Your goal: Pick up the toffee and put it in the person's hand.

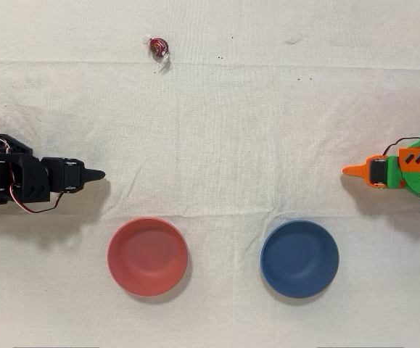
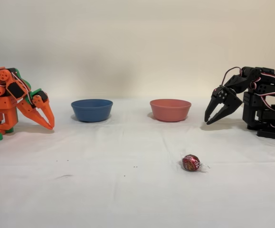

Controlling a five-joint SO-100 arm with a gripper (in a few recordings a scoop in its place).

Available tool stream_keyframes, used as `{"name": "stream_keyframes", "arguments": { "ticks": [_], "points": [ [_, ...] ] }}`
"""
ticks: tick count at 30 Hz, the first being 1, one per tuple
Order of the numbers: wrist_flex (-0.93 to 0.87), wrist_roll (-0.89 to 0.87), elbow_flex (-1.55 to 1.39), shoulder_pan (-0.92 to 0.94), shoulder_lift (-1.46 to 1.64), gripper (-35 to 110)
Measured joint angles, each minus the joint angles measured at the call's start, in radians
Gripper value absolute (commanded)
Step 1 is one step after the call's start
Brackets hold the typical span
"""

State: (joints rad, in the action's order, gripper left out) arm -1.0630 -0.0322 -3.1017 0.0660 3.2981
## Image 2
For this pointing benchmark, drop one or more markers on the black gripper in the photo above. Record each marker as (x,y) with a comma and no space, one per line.
(230,100)

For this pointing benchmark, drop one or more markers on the pink bowl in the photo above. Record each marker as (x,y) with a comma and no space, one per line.
(170,111)

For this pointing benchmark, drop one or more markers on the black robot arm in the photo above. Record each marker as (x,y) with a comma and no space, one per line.
(253,104)

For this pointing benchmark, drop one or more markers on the blue bowl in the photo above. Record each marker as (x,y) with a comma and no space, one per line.
(92,111)

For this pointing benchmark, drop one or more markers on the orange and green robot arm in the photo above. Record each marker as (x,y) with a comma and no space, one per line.
(6,102)

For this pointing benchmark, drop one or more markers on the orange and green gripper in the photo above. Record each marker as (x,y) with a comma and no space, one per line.
(33,107)

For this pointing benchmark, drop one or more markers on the white tablecloth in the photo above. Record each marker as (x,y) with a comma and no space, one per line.
(127,190)

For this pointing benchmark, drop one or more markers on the red candy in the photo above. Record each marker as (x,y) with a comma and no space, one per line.
(190,162)

